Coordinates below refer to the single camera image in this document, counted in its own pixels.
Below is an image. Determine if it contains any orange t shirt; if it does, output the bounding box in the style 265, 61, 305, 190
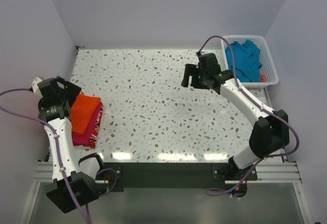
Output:
71, 94, 101, 135

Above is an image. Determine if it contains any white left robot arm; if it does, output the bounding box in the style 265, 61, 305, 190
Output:
32, 76, 106, 213

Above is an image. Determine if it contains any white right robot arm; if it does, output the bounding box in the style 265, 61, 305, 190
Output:
181, 53, 289, 180

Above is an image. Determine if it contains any blue t shirt in basket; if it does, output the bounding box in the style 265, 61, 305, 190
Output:
230, 39, 262, 82

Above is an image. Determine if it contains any magenta folded t shirt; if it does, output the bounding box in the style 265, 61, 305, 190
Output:
72, 102, 103, 148

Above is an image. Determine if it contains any pink garment in basket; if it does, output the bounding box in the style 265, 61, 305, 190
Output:
260, 74, 268, 83

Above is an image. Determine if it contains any white plastic laundry basket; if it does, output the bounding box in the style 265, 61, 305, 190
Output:
221, 35, 279, 89

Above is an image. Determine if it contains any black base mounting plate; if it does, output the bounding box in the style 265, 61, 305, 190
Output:
96, 163, 258, 197

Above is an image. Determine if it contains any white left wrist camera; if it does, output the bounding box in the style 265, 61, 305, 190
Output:
32, 77, 43, 98

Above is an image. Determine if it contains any aluminium front rail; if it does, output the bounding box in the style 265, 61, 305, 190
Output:
32, 160, 302, 184

